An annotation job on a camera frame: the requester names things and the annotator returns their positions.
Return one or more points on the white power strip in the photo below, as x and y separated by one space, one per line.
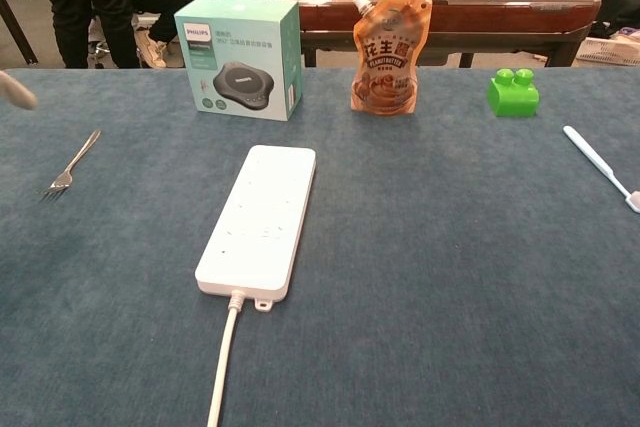
257 217

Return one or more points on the blue tablecloth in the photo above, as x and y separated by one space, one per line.
425 247

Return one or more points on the orange peanut butter pouch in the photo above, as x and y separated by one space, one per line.
387 57

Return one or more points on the teal Philips speaker box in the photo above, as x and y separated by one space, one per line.
235 47

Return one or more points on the green toy building block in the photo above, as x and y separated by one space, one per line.
515 99

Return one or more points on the seated person in black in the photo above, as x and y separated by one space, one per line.
160 2

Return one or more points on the silver metal fork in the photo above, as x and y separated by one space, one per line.
59 182

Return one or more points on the white toothbrush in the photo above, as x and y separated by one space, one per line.
593 156

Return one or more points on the person in black clothes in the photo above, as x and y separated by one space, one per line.
85 2

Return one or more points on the white plastic basket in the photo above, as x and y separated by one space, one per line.
610 51

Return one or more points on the black slanted pole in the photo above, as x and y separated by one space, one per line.
17 29

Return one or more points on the black bag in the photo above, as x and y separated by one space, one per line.
620 9

